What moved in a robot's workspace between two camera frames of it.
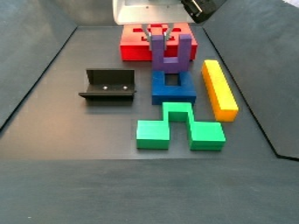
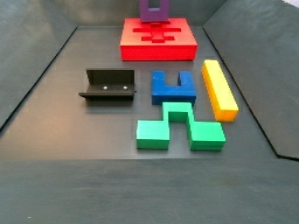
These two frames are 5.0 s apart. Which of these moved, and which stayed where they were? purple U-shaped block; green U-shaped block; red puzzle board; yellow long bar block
Moved: purple U-shaped block
Stayed: yellow long bar block; green U-shaped block; red puzzle board
